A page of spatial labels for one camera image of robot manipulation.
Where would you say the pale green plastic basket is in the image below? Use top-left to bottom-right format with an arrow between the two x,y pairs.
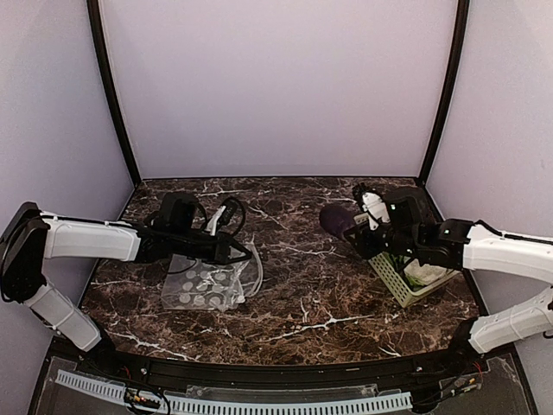
353,211 -> 461,309

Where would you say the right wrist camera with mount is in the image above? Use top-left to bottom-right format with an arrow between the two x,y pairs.
353,183 -> 390,231

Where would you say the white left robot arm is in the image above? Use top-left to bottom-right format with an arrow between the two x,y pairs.
1,192 -> 253,377

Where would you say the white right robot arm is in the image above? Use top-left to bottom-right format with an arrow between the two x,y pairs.
344,183 -> 552,375

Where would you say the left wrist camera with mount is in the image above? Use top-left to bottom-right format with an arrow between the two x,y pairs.
204,196 -> 246,237

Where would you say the black front rail with electronics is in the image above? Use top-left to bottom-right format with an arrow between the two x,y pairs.
29,338 -> 537,414

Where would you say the white fake cauliflower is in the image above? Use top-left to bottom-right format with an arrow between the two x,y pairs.
404,260 -> 447,286

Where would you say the black right corner frame post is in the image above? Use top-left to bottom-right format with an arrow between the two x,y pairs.
416,0 -> 470,188

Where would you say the black corner frame post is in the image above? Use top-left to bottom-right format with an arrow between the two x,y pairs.
86,0 -> 142,188
416,0 -> 470,188

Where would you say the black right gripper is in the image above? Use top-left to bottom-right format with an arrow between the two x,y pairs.
344,219 -> 421,260

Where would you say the clear zip top bag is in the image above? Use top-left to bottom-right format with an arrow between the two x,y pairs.
161,241 -> 264,312

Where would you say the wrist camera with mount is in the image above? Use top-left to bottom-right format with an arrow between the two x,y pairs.
204,196 -> 246,237
353,183 -> 390,231

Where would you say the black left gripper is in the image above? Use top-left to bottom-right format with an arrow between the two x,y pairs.
170,227 -> 252,265

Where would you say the white slotted cable duct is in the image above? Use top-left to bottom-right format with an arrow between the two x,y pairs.
55,370 -> 413,414

